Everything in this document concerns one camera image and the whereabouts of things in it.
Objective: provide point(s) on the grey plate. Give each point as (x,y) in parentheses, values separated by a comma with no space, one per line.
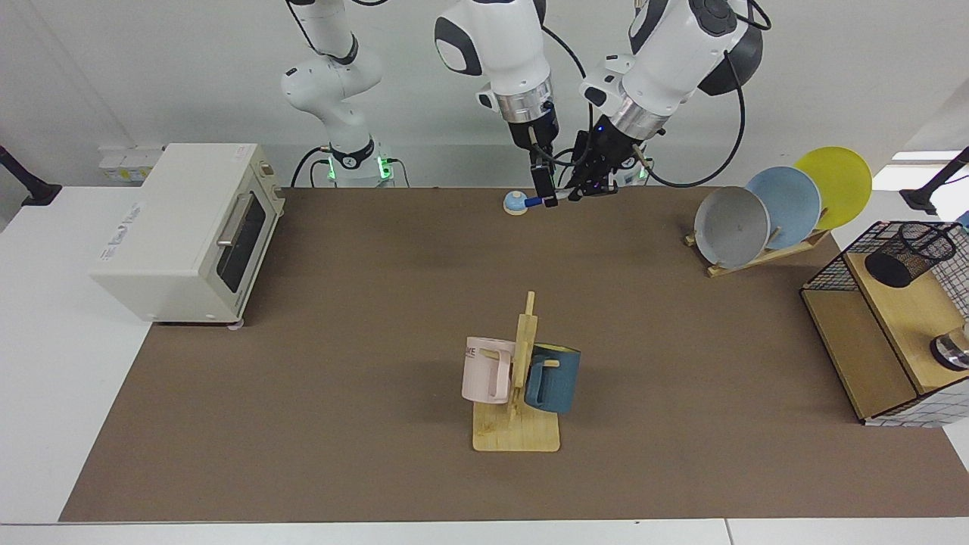
(730,227)

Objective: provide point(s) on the pink mug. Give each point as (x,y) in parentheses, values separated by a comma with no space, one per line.
(484,375)

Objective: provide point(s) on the wooden cup stand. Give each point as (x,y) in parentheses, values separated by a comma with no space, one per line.
(522,435)

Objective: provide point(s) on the brown table cloth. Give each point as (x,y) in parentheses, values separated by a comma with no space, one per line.
(303,424)

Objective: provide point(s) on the pale toaster oven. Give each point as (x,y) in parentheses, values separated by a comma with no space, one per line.
(174,242)

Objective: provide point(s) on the dark blue mug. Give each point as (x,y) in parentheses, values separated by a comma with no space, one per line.
(556,382)

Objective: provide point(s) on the silver metal lid knob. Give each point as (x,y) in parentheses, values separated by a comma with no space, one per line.
(952,352)

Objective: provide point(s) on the wooden plate rack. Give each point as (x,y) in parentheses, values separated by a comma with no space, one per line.
(757,260)

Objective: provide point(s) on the yellow plate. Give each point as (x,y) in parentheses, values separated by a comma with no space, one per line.
(840,185)

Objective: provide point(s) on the black clamp mount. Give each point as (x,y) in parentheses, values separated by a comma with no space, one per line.
(920,198)
(38,193)

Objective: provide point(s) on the small blue round bell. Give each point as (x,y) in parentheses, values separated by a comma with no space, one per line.
(514,204)

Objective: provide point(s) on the blue and white marker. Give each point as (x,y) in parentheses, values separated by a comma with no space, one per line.
(534,203)

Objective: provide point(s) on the black mesh pen holder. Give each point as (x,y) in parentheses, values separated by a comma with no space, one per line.
(901,261)

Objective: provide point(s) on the light blue plate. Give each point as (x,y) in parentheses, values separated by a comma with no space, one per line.
(791,208)

